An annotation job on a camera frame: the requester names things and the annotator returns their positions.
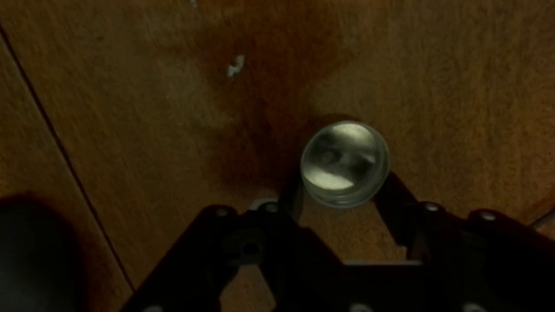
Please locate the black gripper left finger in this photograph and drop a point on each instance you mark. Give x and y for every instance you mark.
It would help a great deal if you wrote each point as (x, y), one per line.
(291, 196)

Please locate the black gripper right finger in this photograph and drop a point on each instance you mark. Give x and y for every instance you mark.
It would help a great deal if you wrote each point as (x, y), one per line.
(397, 208)

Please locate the small grey bottle lid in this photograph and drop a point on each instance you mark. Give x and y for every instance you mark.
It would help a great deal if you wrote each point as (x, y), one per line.
(345, 163)

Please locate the black oval mouse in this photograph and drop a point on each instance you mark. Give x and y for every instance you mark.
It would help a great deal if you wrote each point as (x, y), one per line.
(40, 269)

